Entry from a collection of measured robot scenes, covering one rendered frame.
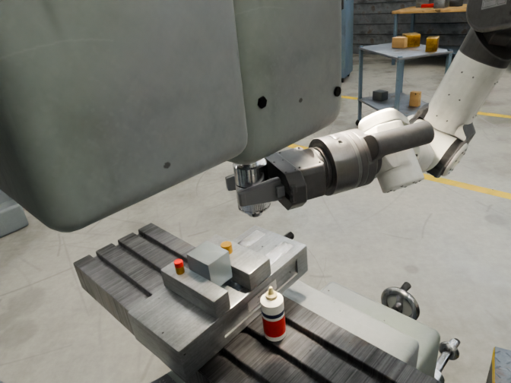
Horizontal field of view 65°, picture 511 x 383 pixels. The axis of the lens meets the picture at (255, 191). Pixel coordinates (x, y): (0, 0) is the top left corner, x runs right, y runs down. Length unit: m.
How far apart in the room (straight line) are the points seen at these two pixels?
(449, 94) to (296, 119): 0.47
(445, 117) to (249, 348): 0.57
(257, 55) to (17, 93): 0.21
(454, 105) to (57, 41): 0.73
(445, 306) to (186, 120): 2.03
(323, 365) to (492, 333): 1.52
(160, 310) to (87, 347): 1.50
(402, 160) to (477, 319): 1.66
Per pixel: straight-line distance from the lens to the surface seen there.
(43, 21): 0.27
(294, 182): 0.53
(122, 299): 0.94
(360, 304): 1.13
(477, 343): 2.12
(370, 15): 8.94
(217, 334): 0.74
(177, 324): 0.73
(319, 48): 0.47
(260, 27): 0.40
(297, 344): 0.76
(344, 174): 0.58
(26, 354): 2.38
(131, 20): 0.29
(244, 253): 0.79
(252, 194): 0.53
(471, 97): 0.87
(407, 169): 0.63
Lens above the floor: 1.48
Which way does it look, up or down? 27 degrees down
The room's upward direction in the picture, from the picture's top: 6 degrees counter-clockwise
